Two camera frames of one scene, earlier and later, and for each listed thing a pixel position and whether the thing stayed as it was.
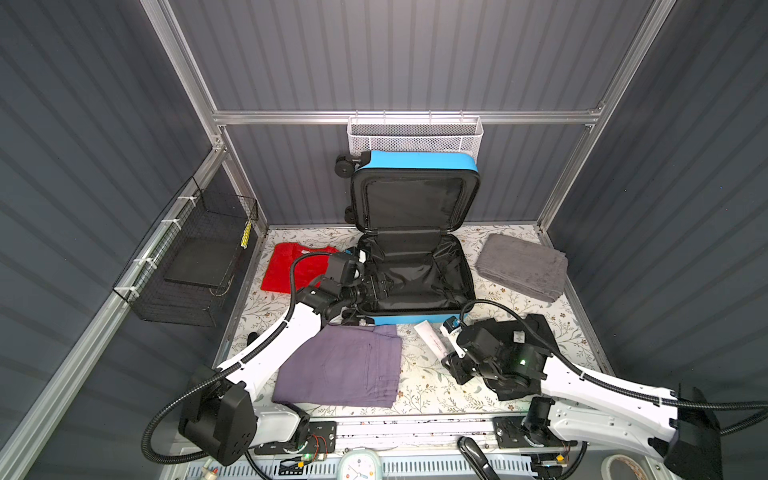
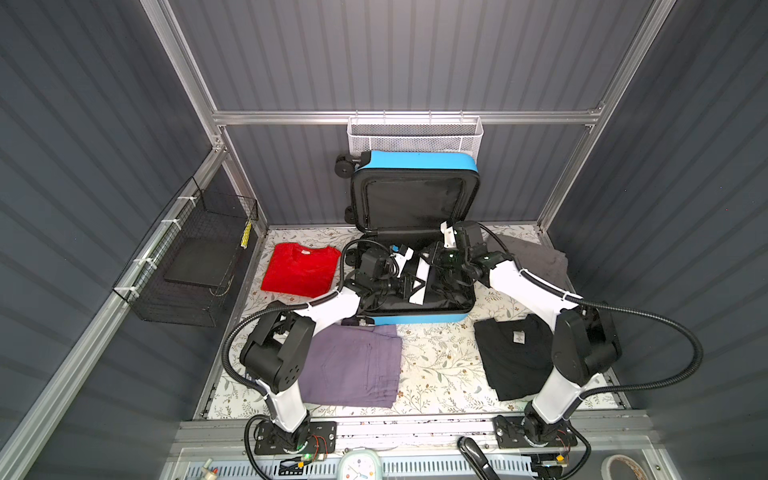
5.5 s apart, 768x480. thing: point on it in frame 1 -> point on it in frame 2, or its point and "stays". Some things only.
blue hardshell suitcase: (411, 210) stays
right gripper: (451, 363) -> (435, 254)
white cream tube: (431, 338) -> (418, 295)
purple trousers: (342, 365) stays
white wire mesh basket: (416, 133) stays
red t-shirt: (278, 271) stays
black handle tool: (477, 458) stays
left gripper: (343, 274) -> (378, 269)
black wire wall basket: (183, 271) stays
